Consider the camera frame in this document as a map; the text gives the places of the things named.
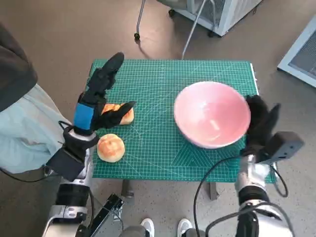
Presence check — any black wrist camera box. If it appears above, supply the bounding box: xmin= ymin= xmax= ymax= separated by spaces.
xmin=258 ymin=131 xmax=305 ymax=165
xmin=45 ymin=147 xmax=86 ymax=182

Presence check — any white shoe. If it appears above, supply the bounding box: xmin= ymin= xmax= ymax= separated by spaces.
xmin=140 ymin=217 xmax=156 ymax=237
xmin=177 ymin=217 xmax=194 ymax=237

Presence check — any white vented unit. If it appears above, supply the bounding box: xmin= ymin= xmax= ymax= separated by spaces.
xmin=276 ymin=16 xmax=316 ymax=88

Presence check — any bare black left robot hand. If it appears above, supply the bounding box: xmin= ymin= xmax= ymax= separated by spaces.
xmin=73 ymin=51 xmax=137 ymax=135

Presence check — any straight metal chair leg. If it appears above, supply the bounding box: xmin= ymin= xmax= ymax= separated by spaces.
xmin=181 ymin=0 xmax=208 ymax=60

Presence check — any black left forearm cable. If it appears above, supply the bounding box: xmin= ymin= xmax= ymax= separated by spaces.
xmin=88 ymin=189 xmax=96 ymax=225

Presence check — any grey table leg bracket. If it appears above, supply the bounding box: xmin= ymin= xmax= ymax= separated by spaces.
xmin=209 ymin=182 xmax=220 ymax=200
xmin=122 ymin=179 xmax=135 ymax=198

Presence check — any pink bowl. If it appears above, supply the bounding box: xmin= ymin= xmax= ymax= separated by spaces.
xmin=173 ymin=81 xmax=252 ymax=150

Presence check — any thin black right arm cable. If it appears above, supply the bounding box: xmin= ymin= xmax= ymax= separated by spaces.
xmin=194 ymin=157 xmax=289 ymax=237

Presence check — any metal chair leg with caster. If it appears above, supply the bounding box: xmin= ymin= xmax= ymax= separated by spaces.
xmin=133 ymin=0 xmax=146 ymax=40

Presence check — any person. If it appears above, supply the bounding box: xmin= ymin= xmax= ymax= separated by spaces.
xmin=0 ymin=22 xmax=75 ymax=175

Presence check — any white wheeled cabinet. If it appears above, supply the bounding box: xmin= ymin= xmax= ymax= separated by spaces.
xmin=169 ymin=0 xmax=264 ymax=38

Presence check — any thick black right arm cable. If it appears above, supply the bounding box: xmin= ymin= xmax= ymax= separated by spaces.
xmin=200 ymin=201 xmax=294 ymax=237

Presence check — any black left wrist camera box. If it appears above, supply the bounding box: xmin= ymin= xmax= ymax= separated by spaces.
xmin=45 ymin=147 xmax=86 ymax=182

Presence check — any green cutting mat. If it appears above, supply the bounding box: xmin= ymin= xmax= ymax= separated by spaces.
xmin=86 ymin=58 xmax=276 ymax=184

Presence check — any long braided toy bread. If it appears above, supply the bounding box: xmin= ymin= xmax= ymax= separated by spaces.
xmin=100 ymin=103 xmax=135 ymax=125

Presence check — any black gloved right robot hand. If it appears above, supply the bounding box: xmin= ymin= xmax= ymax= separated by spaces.
xmin=240 ymin=95 xmax=282 ymax=156

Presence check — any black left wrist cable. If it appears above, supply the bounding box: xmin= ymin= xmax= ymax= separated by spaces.
xmin=58 ymin=120 xmax=75 ymax=131

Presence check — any black floor cable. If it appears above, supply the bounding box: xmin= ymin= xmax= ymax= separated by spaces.
xmin=0 ymin=167 xmax=59 ymax=183

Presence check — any dark grey knee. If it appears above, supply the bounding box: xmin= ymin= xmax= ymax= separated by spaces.
xmin=120 ymin=226 xmax=147 ymax=237
xmin=184 ymin=228 xmax=206 ymax=237

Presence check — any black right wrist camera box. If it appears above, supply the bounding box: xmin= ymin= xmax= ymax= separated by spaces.
xmin=258 ymin=131 xmax=305 ymax=165

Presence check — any round toy bread bun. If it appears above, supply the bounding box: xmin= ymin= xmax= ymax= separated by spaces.
xmin=96 ymin=133 xmax=126 ymax=163

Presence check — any black bar with metal clamp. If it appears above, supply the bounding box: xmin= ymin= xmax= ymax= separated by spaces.
xmin=88 ymin=193 xmax=124 ymax=237

